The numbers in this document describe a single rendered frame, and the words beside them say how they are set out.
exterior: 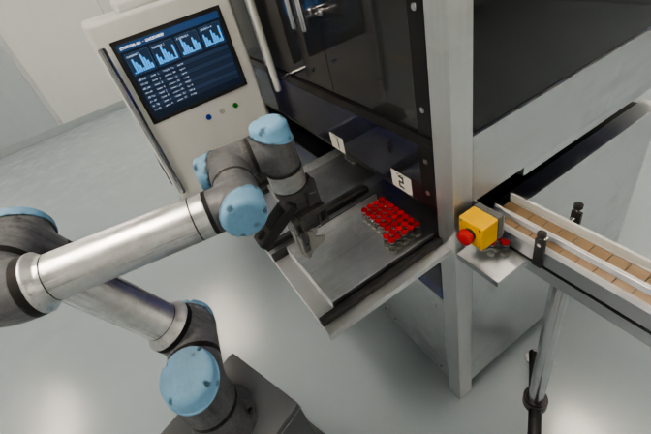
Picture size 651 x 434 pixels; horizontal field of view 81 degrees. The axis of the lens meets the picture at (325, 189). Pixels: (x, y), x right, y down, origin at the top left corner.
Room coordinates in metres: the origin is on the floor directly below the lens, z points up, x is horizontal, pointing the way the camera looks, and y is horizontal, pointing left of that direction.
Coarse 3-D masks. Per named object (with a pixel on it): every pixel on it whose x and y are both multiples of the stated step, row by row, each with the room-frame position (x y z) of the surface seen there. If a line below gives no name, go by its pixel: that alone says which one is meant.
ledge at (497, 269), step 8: (464, 248) 0.68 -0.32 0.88; (472, 248) 0.68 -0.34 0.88; (464, 256) 0.66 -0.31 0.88; (472, 256) 0.65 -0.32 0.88; (480, 256) 0.64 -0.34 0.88; (488, 256) 0.64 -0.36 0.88; (496, 256) 0.63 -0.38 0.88; (512, 256) 0.62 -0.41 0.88; (520, 256) 0.61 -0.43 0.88; (472, 264) 0.63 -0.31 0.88; (480, 264) 0.62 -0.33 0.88; (488, 264) 0.61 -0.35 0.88; (496, 264) 0.61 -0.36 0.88; (504, 264) 0.60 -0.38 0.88; (512, 264) 0.59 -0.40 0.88; (520, 264) 0.59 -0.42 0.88; (480, 272) 0.60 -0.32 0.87; (488, 272) 0.59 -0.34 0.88; (496, 272) 0.58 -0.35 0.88; (504, 272) 0.58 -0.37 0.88; (512, 272) 0.58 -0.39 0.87; (488, 280) 0.58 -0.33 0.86; (496, 280) 0.56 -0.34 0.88; (504, 280) 0.56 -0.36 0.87
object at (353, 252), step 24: (336, 216) 0.92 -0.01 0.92; (360, 216) 0.92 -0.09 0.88; (336, 240) 0.85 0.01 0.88; (360, 240) 0.82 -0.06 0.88; (312, 264) 0.78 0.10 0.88; (336, 264) 0.75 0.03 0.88; (360, 264) 0.73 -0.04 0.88; (384, 264) 0.70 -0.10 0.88; (336, 288) 0.67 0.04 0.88; (360, 288) 0.64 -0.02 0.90
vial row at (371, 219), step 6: (366, 210) 0.89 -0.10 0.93; (366, 216) 0.87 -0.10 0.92; (372, 216) 0.86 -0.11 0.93; (366, 222) 0.89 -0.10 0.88; (372, 222) 0.85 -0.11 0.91; (378, 222) 0.82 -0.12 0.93; (384, 222) 0.82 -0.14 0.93; (372, 228) 0.85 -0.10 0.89; (378, 228) 0.82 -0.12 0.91; (384, 228) 0.80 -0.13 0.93; (390, 228) 0.79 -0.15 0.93; (390, 234) 0.77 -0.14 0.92; (396, 234) 0.76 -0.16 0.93; (396, 240) 0.75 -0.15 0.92; (402, 240) 0.75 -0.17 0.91; (402, 246) 0.74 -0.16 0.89
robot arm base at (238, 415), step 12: (240, 396) 0.47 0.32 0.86; (252, 396) 0.49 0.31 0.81; (240, 408) 0.45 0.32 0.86; (252, 408) 0.46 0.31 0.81; (228, 420) 0.42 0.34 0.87; (240, 420) 0.42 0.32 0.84; (252, 420) 0.43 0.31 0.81; (192, 432) 0.44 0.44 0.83; (204, 432) 0.40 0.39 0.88; (216, 432) 0.40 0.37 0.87; (228, 432) 0.41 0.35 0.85; (240, 432) 0.41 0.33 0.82
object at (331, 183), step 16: (320, 160) 1.28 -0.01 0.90; (336, 160) 1.28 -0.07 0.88; (320, 176) 1.20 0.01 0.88; (336, 176) 1.17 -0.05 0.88; (352, 176) 1.14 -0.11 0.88; (368, 176) 1.12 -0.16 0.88; (272, 192) 1.16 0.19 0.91; (320, 192) 1.11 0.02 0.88; (336, 192) 1.08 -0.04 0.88; (352, 192) 1.03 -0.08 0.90
